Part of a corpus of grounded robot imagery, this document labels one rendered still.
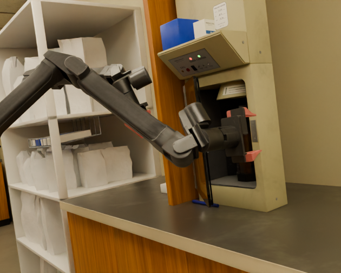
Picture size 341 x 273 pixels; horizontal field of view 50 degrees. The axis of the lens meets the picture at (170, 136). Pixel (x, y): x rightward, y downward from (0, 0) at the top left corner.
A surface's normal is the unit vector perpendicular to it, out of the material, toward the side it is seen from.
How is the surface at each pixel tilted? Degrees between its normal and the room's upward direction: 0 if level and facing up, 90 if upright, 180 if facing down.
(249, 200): 90
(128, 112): 64
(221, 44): 135
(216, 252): 90
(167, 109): 90
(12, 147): 90
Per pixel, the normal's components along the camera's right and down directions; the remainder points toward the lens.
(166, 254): -0.79, 0.13
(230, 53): -0.47, 0.80
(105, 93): -0.15, -0.37
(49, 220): 0.22, -0.07
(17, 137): 0.61, -0.04
